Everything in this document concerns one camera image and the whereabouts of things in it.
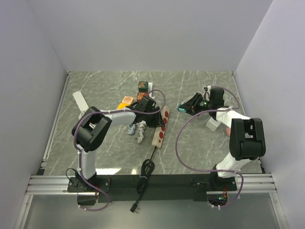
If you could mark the white cube adapter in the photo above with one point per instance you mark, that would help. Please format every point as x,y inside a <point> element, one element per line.
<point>213,124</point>

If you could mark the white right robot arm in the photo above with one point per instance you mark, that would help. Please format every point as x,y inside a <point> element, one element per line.
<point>247,141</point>

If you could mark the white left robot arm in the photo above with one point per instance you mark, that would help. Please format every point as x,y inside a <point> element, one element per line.
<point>90,131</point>

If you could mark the aluminium frame rail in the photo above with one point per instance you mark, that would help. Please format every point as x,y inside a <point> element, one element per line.
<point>41,184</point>

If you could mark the pink plug adapter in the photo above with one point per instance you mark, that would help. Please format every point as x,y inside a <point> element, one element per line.
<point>228,131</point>

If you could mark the red-brown cube adapter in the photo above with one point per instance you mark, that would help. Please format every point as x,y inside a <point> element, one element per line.
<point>140,95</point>

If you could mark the small white power strip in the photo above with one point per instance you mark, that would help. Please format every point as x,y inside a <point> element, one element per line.
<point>81,103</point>

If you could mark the beige power strip red sockets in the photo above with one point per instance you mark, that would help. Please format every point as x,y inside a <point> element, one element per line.
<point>160,131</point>

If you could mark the green cube adapter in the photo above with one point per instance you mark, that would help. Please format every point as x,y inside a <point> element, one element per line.
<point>143,86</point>

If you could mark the yellow cube socket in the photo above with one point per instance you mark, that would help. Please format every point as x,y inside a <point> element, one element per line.
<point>121,106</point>

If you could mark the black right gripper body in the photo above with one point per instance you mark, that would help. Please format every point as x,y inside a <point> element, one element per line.
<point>199,104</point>

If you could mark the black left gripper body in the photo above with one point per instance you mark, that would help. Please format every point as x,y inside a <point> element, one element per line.
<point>152,120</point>

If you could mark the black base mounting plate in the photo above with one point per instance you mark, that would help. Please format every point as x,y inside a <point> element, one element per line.
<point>163,187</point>

